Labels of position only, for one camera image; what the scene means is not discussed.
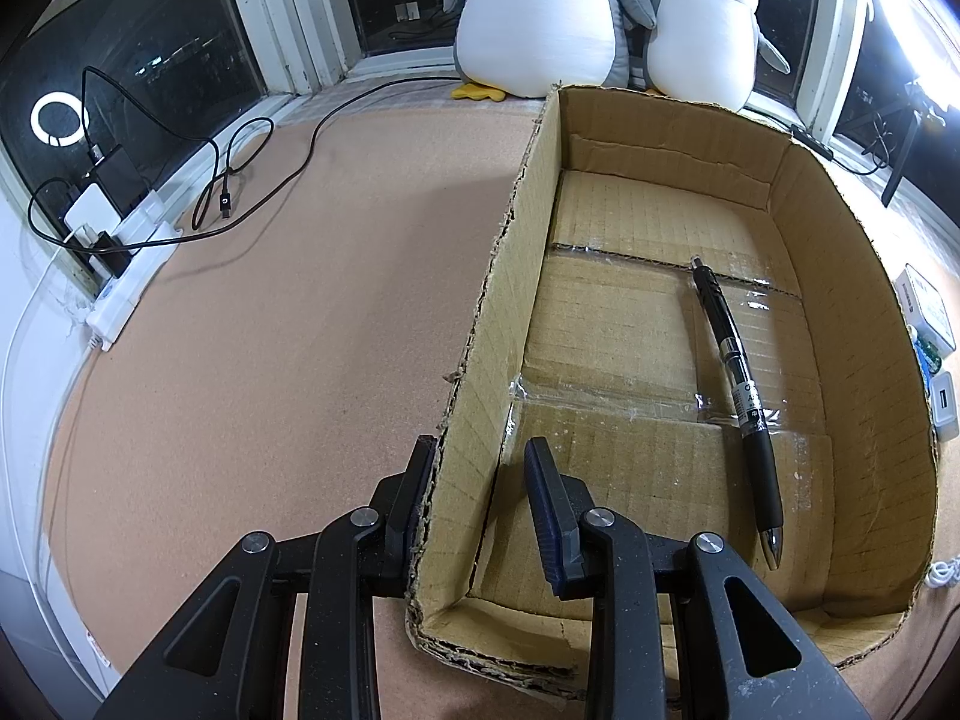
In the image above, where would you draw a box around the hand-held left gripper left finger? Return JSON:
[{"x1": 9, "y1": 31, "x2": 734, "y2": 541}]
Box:
[{"x1": 94, "y1": 435, "x2": 440, "y2": 720}]

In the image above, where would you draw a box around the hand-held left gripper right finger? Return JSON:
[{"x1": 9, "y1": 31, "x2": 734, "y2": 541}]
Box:
[{"x1": 523, "y1": 436, "x2": 875, "y2": 720}]

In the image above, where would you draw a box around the cardboard box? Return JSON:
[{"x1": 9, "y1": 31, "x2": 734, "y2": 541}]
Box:
[{"x1": 405, "y1": 82, "x2": 942, "y2": 698}]

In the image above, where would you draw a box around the black pen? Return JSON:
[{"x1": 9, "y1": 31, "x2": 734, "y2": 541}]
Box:
[{"x1": 690, "y1": 255, "x2": 785, "y2": 569}]

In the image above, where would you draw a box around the white usb charger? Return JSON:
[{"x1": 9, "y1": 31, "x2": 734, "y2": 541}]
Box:
[{"x1": 930, "y1": 373, "x2": 960, "y2": 440}]

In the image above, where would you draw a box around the white printed box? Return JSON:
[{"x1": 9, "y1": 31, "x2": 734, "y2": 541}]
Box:
[{"x1": 896, "y1": 264, "x2": 959, "y2": 352}]

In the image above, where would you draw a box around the white power strip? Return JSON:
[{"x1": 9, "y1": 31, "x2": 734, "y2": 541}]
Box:
[{"x1": 86, "y1": 191, "x2": 185, "y2": 352}]

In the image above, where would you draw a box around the black plug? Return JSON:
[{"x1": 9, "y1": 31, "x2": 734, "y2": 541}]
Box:
[{"x1": 88, "y1": 234, "x2": 132, "y2": 277}]

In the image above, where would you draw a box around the white charger block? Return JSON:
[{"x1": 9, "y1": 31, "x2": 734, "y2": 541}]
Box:
[{"x1": 64, "y1": 180, "x2": 125, "y2": 237}]

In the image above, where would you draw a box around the black power adapter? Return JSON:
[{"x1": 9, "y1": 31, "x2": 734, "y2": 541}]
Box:
[{"x1": 86, "y1": 146, "x2": 151, "y2": 215}]

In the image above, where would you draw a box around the black power strip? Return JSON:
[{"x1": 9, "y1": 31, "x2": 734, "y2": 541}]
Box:
[{"x1": 790, "y1": 124, "x2": 835, "y2": 160}]

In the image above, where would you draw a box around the grey white penguin plush toy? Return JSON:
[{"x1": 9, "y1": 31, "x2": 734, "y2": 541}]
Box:
[
  {"x1": 643, "y1": 0, "x2": 792, "y2": 110},
  {"x1": 442, "y1": 0, "x2": 657, "y2": 102}
]

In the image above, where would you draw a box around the black tripod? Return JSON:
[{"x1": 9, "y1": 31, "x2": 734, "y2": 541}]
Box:
[{"x1": 881, "y1": 79, "x2": 946, "y2": 209}]

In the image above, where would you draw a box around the black cable with connector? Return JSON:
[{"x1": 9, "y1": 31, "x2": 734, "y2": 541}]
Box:
[{"x1": 191, "y1": 118, "x2": 275, "y2": 232}]

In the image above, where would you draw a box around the long black cable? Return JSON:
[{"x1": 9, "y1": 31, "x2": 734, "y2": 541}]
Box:
[{"x1": 124, "y1": 75, "x2": 421, "y2": 250}]

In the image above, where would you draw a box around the white window frame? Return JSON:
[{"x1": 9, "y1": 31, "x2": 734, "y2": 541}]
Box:
[{"x1": 0, "y1": 0, "x2": 901, "y2": 293}]

